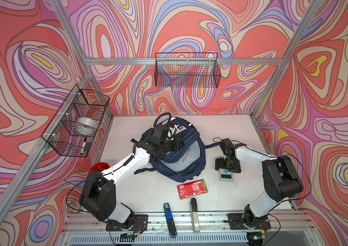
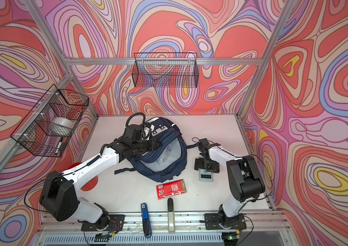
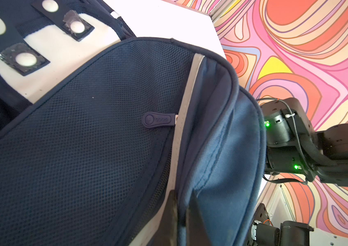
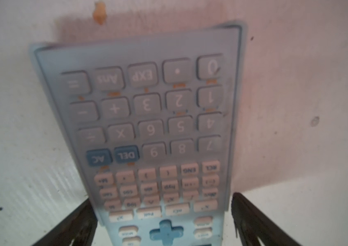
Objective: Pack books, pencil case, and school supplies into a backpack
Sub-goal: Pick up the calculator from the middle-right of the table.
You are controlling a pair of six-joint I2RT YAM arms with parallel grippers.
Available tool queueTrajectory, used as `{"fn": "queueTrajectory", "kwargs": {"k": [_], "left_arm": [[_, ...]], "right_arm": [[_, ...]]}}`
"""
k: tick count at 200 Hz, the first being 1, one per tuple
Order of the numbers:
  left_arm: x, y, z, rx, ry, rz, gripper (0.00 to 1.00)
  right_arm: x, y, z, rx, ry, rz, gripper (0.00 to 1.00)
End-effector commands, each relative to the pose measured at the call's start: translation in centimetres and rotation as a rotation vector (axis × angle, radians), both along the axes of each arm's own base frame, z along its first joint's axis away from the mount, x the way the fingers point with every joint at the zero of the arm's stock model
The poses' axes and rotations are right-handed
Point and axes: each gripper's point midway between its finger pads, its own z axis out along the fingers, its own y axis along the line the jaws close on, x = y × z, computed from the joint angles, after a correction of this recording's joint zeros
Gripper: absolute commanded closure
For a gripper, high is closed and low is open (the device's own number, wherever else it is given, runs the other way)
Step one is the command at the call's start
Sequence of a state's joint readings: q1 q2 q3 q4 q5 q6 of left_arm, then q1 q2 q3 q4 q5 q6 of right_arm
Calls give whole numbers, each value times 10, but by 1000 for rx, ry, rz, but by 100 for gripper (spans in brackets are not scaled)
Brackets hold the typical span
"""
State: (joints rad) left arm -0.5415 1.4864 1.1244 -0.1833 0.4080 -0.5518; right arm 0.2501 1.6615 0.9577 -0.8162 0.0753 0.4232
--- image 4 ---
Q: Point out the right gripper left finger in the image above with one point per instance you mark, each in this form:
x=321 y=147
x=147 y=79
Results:
x=77 y=229

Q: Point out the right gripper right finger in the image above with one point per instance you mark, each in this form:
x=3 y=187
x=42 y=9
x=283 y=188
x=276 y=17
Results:
x=253 y=227

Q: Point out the grey calculator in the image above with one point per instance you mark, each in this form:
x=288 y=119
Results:
x=150 y=123

